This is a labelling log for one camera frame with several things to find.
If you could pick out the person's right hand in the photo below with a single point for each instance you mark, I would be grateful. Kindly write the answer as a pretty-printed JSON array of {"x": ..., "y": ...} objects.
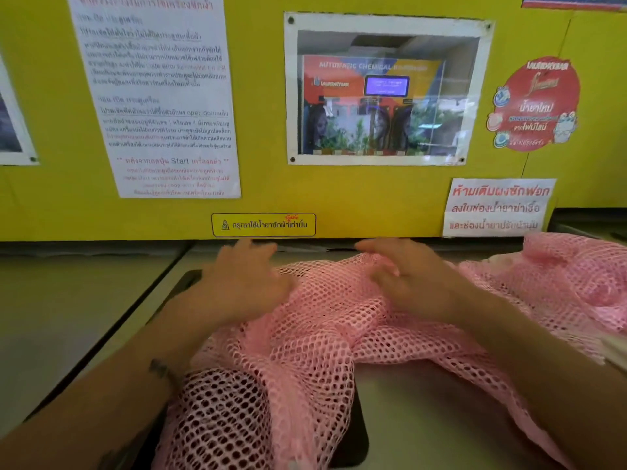
[{"x": 426, "y": 288}]

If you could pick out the person's left hand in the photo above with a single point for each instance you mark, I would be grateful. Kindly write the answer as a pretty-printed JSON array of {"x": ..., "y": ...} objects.
[{"x": 245, "y": 283}]

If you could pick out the pink mesh bag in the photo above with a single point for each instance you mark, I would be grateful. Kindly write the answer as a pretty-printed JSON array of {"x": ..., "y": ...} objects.
[{"x": 318, "y": 347}]

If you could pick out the person's left forearm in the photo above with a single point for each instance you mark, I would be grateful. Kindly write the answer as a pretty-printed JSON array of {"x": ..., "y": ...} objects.
[{"x": 98, "y": 396}]

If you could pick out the person's right forearm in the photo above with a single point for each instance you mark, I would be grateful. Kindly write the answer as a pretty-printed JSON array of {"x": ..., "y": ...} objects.
[{"x": 563, "y": 376}]

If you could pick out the yellow warning label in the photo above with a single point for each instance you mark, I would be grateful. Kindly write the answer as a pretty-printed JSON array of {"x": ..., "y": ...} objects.
[{"x": 263, "y": 225}]

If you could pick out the white red-lettered sign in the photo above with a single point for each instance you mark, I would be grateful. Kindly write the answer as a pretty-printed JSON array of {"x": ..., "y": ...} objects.
[{"x": 497, "y": 207}]

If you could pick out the black detergent drawer lid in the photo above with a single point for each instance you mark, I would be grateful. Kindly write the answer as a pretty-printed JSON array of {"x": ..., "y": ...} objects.
[{"x": 355, "y": 435}]

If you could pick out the white printed paper notice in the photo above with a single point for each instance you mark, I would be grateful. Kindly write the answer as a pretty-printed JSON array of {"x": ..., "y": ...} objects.
[{"x": 157, "y": 92}]

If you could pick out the round red sticker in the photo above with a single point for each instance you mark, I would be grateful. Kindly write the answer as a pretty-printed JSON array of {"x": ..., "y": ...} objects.
[{"x": 536, "y": 105}]

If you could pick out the orange chemical dispenser unit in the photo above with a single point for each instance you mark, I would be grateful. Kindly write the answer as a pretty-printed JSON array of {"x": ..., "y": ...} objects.
[{"x": 343, "y": 83}]

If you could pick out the white-framed dispenser window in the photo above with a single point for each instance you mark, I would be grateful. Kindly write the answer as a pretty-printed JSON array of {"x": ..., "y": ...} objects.
[
  {"x": 387, "y": 23},
  {"x": 14, "y": 141}
]

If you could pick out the blue red-lettered poster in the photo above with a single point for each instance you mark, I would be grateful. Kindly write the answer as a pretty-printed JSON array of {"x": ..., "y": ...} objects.
[{"x": 573, "y": 0}]

